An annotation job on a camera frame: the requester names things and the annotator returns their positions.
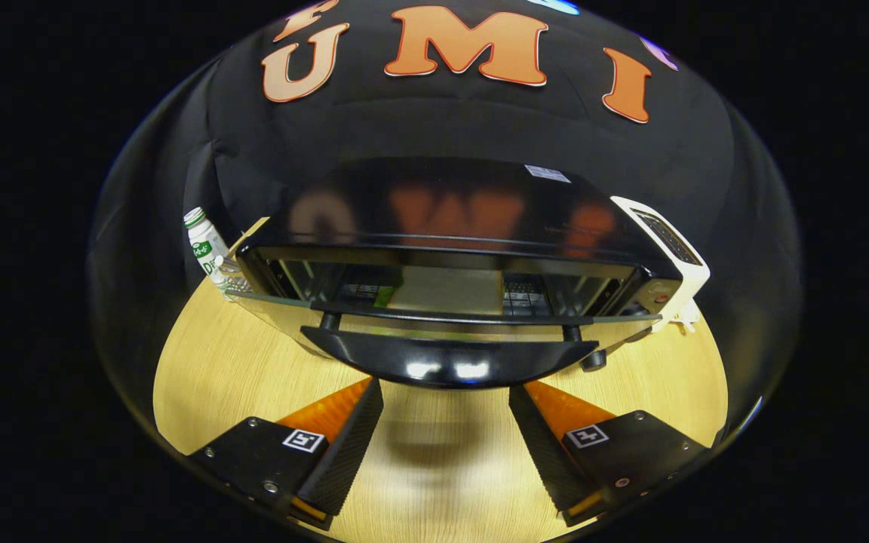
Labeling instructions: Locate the white pop-up toaster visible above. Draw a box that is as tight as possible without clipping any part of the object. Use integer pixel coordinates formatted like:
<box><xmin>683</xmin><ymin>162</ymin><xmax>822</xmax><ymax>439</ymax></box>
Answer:
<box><xmin>610</xmin><ymin>196</ymin><xmax>711</xmax><ymax>333</ymax></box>

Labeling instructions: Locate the black toaster oven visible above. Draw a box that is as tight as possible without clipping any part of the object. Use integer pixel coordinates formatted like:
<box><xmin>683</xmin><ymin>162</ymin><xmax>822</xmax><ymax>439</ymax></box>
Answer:
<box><xmin>235</xmin><ymin>157</ymin><xmax>684</xmax><ymax>389</ymax></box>

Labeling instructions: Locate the white bottle with green label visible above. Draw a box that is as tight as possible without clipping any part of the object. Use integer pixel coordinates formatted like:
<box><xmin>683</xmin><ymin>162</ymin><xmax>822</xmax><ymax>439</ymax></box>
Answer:
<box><xmin>183</xmin><ymin>207</ymin><xmax>235</xmax><ymax>299</ymax></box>

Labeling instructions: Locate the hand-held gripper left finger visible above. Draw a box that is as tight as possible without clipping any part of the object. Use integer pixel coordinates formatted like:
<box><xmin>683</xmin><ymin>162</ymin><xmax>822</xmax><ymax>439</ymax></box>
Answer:
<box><xmin>187</xmin><ymin>377</ymin><xmax>385</xmax><ymax>529</ymax></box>

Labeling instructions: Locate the lettuce sandwich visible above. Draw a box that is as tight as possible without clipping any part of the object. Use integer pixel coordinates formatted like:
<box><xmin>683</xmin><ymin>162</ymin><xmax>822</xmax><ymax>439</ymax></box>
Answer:
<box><xmin>374</xmin><ymin>265</ymin><xmax>507</xmax><ymax>316</ymax></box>

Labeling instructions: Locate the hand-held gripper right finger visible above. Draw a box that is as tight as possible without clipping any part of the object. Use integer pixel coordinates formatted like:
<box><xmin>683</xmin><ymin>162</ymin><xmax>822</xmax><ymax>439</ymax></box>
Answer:
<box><xmin>508</xmin><ymin>381</ymin><xmax>711</xmax><ymax>527</ymax></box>

